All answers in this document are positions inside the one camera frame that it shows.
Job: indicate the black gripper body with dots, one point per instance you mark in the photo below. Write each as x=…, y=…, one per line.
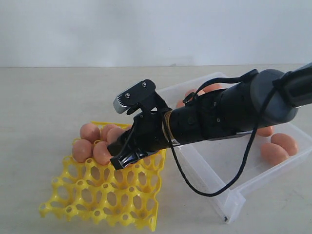
x=150, y=133

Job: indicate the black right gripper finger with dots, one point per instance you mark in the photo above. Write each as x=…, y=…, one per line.
x=124, y=144

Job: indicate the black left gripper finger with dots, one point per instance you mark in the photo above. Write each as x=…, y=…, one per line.
x=127, y=157

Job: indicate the brown egg cluster front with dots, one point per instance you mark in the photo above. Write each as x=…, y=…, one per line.
x=113, y=135

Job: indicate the brown egg cluster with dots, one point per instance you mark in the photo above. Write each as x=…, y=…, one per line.
x=180, y=104
x=212, y=87
x=113, y=135
x=191, y=93

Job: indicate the brown egg bin front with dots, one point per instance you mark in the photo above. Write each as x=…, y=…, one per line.
x=101, y=154

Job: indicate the brown egg bin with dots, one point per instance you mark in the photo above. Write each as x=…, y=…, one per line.
x=273, y=153
x=101, y=154
x=265, y=131
x=82, y=150
x=287, y=142

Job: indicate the yellow plastic egg tray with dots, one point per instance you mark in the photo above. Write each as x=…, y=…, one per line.
x=91, y=191

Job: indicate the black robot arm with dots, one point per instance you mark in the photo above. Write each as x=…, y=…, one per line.
x=265, y=98

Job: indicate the brown egg left cluster middle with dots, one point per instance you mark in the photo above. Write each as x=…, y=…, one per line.
x=180, y=104

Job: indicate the brown egg cluster back-left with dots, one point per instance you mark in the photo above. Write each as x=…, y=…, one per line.
x=191, y=93

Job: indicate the brown egg cluster back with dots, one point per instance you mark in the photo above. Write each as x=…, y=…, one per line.
x=212, y=87

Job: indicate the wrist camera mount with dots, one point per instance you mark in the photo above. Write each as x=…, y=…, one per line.
x=142, y=96

